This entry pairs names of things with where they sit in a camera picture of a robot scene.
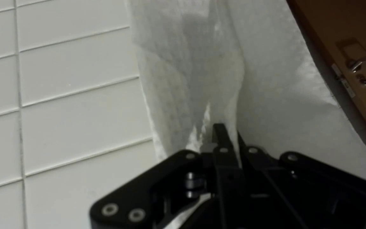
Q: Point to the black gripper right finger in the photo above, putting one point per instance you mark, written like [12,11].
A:
[310,191]

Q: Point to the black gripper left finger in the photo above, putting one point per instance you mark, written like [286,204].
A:
[158,191]

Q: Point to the white dotted shower curtain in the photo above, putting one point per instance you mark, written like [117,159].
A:
[200,64]

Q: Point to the brown wooden door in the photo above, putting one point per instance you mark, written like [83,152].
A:
[361,26]

